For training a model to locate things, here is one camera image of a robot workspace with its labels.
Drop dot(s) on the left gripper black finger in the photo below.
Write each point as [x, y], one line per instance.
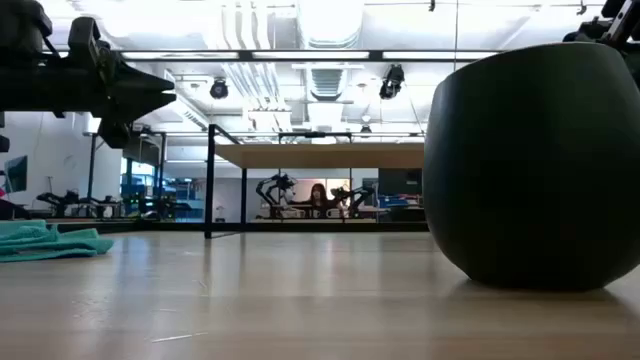
[142, 102]
[142, 80]

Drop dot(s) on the black mug yellow inside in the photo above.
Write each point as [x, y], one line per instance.
[535, 165]

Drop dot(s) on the background black robot arm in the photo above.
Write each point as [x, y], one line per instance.
[275, 192]
[356, 197]
[75, 202]

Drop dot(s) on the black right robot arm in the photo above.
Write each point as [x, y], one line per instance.
[622, 20]

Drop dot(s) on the black ceiling spot lamp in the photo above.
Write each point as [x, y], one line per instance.
[219, 89]
[392, 82]

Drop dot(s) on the dark computer monitor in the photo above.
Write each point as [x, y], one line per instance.
[16, 174]

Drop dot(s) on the teal cloth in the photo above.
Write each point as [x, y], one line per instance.
[45, 242]

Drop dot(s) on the person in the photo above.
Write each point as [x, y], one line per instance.
[318, 197]

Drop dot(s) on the black cabinet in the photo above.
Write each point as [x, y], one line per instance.
[400, 182]

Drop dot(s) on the black table edge rail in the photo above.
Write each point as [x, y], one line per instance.
[165, 226]

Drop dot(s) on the black overhead frame bar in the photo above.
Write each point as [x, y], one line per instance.
[310, 55]

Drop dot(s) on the wooden shelf black metal frame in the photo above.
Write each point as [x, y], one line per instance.
[320, 156]

